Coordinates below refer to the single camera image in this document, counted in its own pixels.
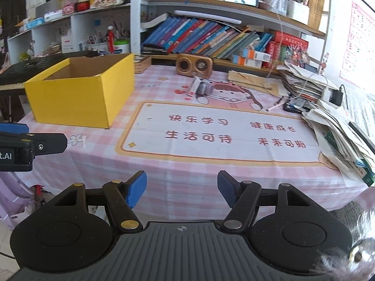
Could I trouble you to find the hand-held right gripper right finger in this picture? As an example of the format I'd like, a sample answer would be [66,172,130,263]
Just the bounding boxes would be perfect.
[217,170,320,230]

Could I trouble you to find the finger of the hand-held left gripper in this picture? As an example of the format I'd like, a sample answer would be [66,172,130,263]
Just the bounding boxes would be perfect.
[0,123,30,134]
[22,133,68,156]

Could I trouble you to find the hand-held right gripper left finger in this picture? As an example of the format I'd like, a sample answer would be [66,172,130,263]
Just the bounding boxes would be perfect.
[44,170,148,232]

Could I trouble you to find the yellow cardboard box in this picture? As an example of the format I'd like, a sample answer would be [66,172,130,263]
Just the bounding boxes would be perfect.
[25,53,136,129]

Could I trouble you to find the desktop with pink checked cloth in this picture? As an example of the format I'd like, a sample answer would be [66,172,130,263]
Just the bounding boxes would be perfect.
[13,61,372,221]

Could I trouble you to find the lavender cloth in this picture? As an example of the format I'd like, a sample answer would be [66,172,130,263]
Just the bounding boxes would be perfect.
[0,171,36,229]

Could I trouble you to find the black keyboard piano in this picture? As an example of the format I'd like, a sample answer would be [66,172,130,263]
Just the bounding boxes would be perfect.
[0,50,98,96]

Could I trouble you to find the pink pen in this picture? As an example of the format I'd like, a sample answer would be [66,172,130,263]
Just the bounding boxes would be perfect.
[266,96,289,112]

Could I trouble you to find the white box with red label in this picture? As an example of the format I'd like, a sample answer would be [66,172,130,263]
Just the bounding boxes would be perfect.
[61,33,74,54]

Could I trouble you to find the blue tissue pack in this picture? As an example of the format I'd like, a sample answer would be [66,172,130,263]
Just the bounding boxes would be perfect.
[27,18,45,30]

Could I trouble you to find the black phone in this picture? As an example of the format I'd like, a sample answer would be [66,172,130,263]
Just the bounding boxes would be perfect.
[284,96,311,114]

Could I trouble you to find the holder of brushes and pens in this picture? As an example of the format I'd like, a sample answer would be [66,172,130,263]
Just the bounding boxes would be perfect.
[87,33,109,52]

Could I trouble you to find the brown paper envelopes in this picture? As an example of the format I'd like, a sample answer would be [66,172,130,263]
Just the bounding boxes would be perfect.
[228,70,289,96]

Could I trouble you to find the white wipes pack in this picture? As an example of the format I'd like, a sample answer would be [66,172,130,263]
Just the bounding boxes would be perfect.
[44,10,63,22]

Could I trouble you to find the red white toy figure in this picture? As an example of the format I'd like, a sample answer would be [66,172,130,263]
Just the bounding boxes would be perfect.
[107,26,116,54]

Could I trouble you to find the white jar with green lid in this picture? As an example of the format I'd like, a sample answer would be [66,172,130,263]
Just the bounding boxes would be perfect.
[113,39,131,55]

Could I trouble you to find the wooden chessboard box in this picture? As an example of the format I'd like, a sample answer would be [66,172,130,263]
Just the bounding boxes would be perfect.
[133,55,152,74]

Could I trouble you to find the dark wooden door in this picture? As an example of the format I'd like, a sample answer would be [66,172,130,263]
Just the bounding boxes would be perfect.
[0,0,30,74]

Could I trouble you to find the large pile of papers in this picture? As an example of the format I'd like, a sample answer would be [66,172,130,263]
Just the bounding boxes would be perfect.
[302,100,375,187]

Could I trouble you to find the grey knitted cushion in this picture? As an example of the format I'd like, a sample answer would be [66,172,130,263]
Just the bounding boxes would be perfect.
[331,200,371,235]

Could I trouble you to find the brown retro radio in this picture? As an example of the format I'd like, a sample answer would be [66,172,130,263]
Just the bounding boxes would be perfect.
[176,53,213,79]

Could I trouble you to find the orange white small box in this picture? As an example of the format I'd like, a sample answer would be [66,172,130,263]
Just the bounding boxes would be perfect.
[240,48,271,62]
[232,55,263,68]

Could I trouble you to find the fluffy pompom with metal bell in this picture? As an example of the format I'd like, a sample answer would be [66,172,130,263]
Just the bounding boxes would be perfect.
[312,208,375,281]

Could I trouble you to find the black pencil case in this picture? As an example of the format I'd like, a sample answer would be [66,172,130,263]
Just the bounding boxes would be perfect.
[141,44,169,55]

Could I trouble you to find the black power adapter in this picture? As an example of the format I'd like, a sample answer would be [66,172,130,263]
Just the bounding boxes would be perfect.
[331,85,345,106]

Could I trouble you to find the row of blue books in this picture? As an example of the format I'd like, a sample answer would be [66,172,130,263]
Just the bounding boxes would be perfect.
[142,16,274,60]

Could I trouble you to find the colourful paper decoration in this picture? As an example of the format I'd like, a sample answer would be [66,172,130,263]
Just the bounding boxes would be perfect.
[285,42,310,65]

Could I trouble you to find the stack of red books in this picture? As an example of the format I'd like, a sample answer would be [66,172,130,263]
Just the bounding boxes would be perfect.
[262,30,309,68]

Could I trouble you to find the white bar lamp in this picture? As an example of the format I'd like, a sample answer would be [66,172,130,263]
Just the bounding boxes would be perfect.
[174,10,242,25]

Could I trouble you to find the white storage box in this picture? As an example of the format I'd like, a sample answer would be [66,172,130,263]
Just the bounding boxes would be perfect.
[286,0,310,25]

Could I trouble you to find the row of yellow books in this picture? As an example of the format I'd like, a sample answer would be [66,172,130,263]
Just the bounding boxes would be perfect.
[307,0,326,30]

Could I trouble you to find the grey toy camera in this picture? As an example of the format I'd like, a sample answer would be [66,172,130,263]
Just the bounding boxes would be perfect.
[196,78,214,97]

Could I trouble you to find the white charging cable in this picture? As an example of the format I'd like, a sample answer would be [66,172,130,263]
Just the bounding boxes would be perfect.
[258,1,286,79]

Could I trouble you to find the alphabet wall poster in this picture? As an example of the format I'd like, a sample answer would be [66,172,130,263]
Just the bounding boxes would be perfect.
[340,1,375,90]

